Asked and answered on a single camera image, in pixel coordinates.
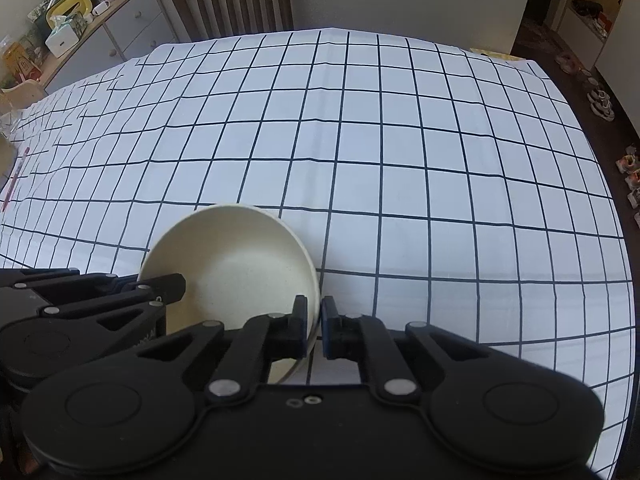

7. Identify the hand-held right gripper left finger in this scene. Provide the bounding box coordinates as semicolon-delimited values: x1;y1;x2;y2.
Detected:
137;295;308;406

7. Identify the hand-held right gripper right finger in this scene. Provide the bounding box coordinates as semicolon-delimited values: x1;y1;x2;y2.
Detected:
321;295;501;406

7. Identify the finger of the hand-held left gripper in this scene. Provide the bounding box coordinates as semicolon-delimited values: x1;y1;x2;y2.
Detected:
41;273;187;347
0;267;137;307

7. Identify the cream bowl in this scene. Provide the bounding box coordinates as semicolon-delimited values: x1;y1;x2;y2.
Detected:
136;203;321;387

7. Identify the pink pen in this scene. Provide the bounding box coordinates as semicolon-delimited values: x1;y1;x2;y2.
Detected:
0;146;31;212

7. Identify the white checkered tablecloth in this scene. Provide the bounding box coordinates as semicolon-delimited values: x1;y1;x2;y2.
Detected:
0;28;632;477

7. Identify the yellow packet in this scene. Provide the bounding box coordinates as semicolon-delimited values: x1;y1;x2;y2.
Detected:
1;41;40;82

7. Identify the white plastic box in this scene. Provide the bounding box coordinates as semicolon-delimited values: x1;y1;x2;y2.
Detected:
44;25;84;57

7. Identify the grey wooden cabinet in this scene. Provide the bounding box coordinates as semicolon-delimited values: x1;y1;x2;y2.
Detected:
36;0;179;97

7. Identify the yellow tissue holder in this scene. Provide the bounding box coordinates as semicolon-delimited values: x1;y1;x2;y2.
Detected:
45;0;94;29

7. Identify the wooden slatted chair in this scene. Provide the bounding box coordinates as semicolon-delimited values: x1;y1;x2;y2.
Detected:
165;0;295;44

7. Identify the white shoe cabinet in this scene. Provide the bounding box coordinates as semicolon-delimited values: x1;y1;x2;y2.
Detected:
554;0;640;78

